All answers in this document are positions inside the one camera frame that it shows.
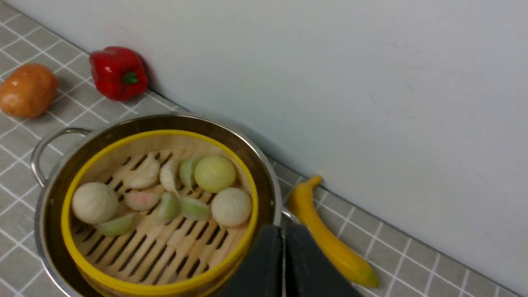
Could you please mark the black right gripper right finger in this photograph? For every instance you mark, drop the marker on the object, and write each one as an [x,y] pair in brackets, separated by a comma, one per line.
[308,272]

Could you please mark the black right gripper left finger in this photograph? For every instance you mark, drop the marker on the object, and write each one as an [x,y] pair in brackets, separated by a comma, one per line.
[261,272]

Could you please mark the stainless steel pot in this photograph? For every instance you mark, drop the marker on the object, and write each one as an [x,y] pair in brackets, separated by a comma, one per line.
[58,153]

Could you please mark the yellow banana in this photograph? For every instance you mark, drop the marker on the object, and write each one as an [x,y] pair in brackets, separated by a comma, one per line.
[348,263]

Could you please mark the white round bun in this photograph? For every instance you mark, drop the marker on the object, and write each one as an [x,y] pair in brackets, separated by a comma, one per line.
[231,207]
[94,203]

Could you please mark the grey checkered tablecloth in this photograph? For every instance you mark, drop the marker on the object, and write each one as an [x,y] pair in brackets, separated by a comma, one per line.
[406,268]

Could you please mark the green dumpling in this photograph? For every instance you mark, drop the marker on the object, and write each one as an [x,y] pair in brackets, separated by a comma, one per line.
[186,171]
[168,209]
[194,209]
[117,226]

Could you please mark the yellow-green round bun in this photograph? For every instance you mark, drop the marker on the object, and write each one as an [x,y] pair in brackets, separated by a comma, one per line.
[214,173]

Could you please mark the pink white dumpling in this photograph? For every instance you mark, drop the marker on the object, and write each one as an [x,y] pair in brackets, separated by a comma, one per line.
[140,200]

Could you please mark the red bell pepper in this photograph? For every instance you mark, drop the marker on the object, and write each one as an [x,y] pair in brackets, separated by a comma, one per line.
[119,73]

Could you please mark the brown potato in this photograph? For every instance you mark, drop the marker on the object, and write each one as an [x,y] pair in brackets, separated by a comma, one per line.
[29,91]

